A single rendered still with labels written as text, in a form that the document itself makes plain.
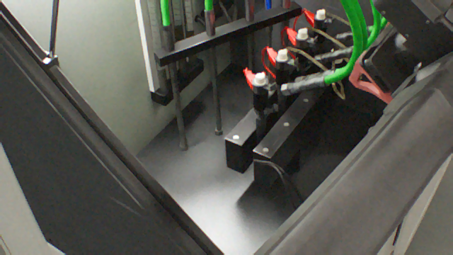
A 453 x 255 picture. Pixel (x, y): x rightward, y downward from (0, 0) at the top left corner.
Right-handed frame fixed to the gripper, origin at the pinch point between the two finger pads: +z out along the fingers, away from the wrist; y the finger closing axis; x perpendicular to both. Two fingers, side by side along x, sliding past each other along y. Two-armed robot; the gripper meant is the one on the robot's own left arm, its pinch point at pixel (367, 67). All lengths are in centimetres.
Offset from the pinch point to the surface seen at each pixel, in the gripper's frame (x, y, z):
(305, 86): 2.1, -5.1, 26.3
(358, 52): 1.8, -9.3, 13.8
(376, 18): 3.1, -23.2, 23.3
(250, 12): -11.3, -17.0, 45.6
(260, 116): 2.9, -0.9, 40.0
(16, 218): -15, 44, 71
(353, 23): -2.3, -10.3, 11.1
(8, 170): -23, 37, 53
